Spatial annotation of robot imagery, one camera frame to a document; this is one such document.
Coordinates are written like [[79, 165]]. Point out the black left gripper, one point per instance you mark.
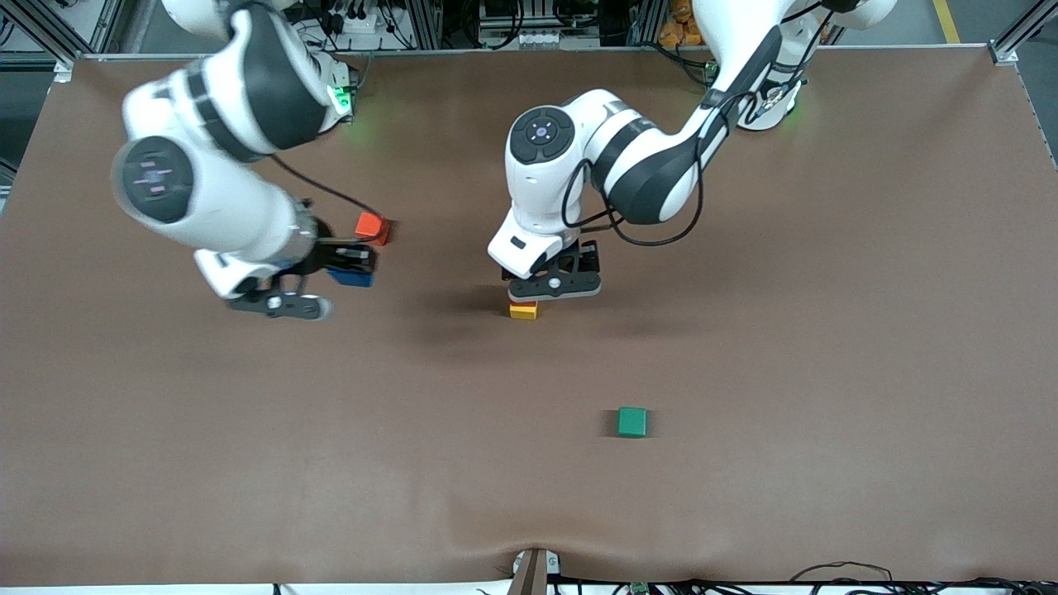
[[588, 261]]

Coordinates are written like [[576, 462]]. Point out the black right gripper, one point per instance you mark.
[[323, 250]]

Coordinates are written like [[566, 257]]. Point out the blue wooden block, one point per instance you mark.
[[355, 281]]

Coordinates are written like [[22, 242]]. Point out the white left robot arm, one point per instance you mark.
[[636, 157]]

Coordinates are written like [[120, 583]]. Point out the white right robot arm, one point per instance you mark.
[[231, 207]]

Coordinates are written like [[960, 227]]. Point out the orange wooden block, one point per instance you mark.
[[374, 227]]

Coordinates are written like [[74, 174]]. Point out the yellow wooden block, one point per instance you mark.
[[523, 313]]

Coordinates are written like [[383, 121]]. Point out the green wooden block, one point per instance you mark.
[[632, 421]]

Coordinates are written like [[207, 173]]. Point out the white terminal block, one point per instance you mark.
[[541, 38]]

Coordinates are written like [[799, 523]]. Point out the brown table cover sheet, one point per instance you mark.
[[529, 496]]

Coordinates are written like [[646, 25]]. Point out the white power strip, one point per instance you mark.
[[359, 23]]

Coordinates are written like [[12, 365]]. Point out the pile of orange toys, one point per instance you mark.
[[684, 25]]

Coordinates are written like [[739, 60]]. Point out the aluminium frame profile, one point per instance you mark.
[[41, 29], [1012, 45], [423, 23], [640, 21]]

